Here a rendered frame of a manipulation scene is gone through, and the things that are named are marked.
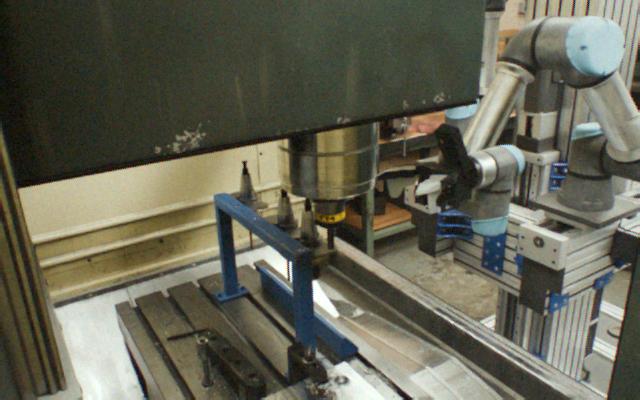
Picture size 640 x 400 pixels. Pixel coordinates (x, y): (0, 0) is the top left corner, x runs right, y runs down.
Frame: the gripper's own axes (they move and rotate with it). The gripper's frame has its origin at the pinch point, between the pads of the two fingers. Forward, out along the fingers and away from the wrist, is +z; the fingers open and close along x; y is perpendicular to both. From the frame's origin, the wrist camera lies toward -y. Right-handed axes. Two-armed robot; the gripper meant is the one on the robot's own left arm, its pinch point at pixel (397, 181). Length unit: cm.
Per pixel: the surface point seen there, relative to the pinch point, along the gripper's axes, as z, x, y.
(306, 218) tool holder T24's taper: 1.7, 26.1, 15.0
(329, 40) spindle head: 25.0, -11.9, -25.7
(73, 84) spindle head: 54, -10, -23
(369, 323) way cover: -40, 49, 71
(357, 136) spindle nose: 16.8, -8.0, -12.1
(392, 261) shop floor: -175, 172, 137
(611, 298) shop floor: -241, 53, 134
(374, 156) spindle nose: 12.8, -7.4, -8.3
